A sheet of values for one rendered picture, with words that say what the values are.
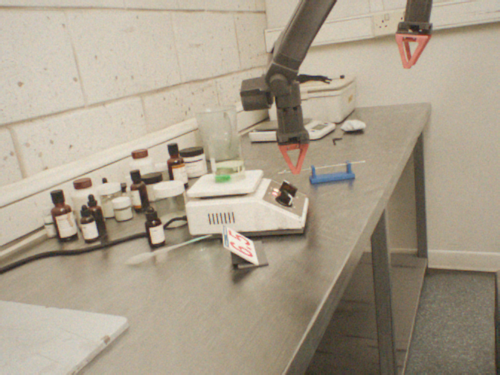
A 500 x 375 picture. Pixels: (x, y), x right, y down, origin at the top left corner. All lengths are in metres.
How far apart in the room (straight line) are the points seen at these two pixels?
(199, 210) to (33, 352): 0.35
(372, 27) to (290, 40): 1.20
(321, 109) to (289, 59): 0.89
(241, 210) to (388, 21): 1.43
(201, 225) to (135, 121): 0.61
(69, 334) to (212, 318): 0.17
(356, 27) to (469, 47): 0.44
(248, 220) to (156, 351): 0.32
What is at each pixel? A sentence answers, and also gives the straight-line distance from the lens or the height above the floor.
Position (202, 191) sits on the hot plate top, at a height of 0.84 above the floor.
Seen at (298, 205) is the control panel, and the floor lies 0.78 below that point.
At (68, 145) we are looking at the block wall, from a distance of 1.21.
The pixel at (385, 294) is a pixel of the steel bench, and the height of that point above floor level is 0.42.
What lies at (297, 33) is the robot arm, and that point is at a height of 1.07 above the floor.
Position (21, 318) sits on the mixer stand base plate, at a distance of 0.73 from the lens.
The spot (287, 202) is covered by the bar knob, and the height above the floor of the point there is 0.80.
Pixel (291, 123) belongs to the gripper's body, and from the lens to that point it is 1.07.
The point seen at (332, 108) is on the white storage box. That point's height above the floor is 0.81.
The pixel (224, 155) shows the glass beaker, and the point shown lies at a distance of 0.85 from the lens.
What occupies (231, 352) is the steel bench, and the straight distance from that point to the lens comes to 0.56.
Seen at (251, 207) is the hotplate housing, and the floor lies 0.81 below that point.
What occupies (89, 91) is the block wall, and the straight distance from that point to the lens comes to 1.28.
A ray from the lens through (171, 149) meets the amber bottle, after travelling 1.22.
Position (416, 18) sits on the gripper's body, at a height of 1.07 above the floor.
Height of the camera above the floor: 1.06
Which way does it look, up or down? 16 degrees down
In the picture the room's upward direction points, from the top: 8 degrees counter-clockwise
